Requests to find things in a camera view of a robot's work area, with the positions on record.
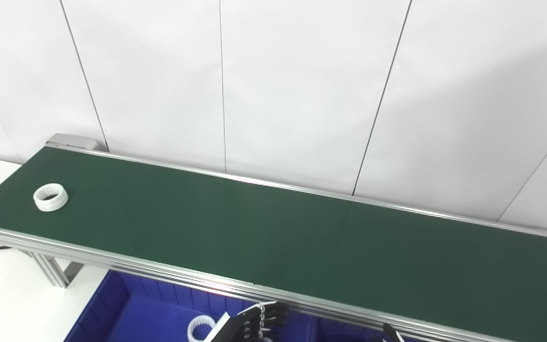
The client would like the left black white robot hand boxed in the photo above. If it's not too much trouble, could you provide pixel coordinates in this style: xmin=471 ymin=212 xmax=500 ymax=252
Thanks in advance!
xmin=205 ymin=301 xmax=290 ymax=342

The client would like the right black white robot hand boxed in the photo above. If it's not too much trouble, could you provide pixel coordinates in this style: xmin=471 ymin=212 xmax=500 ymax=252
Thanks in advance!
xmin=382 ymin=323 xmax=406 ymax=342

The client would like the white toothed ring part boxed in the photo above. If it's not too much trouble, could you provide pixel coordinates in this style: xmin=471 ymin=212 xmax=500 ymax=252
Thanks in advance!
xmin=187 ymin=314 xmax=217 ymax=342
xmin=33 ymin=183 xmax=69 ymax=212

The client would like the green belt aluminium conveyor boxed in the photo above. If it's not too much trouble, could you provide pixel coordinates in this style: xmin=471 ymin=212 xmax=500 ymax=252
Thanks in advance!
xmin=0 ymin=142 xmax=547 ymax=342

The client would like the blue bin with white rings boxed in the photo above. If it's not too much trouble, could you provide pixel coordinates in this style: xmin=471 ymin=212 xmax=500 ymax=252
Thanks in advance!
xmin=64 ymin=271 xmax=318 ymax=342

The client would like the aluminium conveyor support leg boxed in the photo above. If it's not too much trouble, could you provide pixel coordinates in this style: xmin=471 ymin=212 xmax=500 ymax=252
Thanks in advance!
xmin=29 ymin=251 xmax=84 ymax=288

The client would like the grey conveyor end housing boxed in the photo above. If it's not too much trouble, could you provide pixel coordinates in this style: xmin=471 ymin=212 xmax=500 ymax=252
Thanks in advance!
xmin=46 ymin=133 xmax=99 ymax=152

